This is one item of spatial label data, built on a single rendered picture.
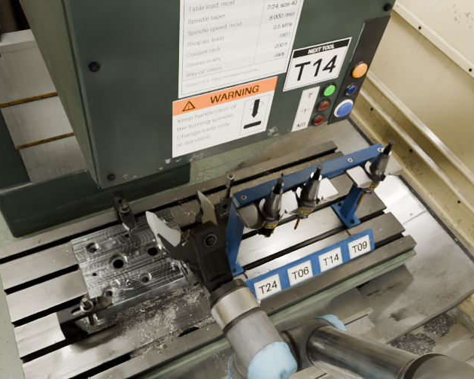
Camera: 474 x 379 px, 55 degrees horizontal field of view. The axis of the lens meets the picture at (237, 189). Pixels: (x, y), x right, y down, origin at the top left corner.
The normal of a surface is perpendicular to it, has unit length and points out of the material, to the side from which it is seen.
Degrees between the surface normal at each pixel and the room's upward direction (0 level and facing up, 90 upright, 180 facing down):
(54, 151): 90
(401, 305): 24
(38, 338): 0
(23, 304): 0
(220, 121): 90
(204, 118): 90
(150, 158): 90
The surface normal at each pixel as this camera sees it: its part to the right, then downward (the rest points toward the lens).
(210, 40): 0.46, 0.73
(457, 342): 0.04, -0.73
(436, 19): -0.88, 0.30
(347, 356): -0.84, -0.51
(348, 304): 0.23, -0.64
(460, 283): -0.25, -0.43
